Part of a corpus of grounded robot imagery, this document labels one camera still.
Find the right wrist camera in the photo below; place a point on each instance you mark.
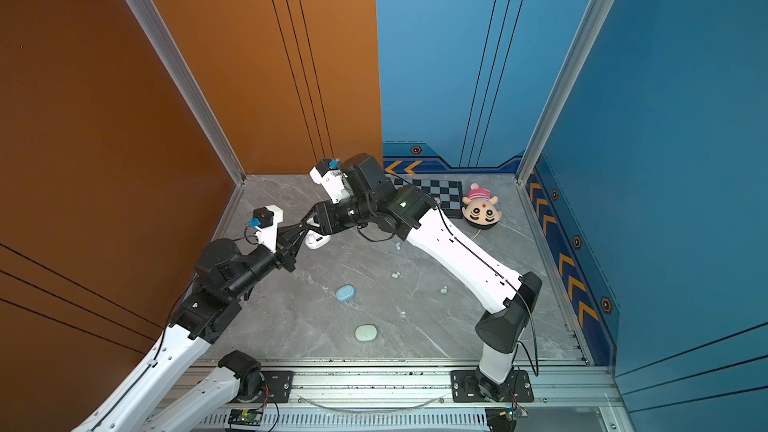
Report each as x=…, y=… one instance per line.
x=327, y=174

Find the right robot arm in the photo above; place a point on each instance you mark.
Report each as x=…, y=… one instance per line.
x=361, y=193

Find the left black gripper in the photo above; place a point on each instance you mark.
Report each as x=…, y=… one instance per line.
x=287, y=252

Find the green earbud charging case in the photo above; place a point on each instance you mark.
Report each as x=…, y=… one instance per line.
x=366, y=333

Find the white earbud charging case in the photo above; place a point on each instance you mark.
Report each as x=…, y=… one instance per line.
x=314, y=240

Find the blue earbud charging case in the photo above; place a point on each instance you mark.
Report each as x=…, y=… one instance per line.
x=346, y=293

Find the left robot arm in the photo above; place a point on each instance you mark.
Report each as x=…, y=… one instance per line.
x=225, y=278

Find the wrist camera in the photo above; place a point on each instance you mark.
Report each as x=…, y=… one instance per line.
x=327, y=174
x=262, y=228

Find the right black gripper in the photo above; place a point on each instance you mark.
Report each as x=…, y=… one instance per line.
x=326, y=213

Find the black grey checkerboard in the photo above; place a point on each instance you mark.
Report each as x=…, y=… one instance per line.
x=448, y=192

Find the pink plush doll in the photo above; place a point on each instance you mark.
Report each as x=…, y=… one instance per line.
x=479, y=208

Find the left green circuit board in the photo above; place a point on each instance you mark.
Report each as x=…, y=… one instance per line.
x=245, y=417

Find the right green circuit board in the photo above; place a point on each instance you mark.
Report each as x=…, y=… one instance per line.
x=514, y=413

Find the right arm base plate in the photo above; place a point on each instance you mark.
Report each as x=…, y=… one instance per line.
x=473, y=387

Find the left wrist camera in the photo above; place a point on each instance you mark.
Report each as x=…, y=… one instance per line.
x=262, y=228

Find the green circuit board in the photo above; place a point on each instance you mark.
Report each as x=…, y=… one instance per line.
x=514, y=413
x=245, y=417

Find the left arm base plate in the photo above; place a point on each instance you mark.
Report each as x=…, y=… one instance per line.
x=266, y=386

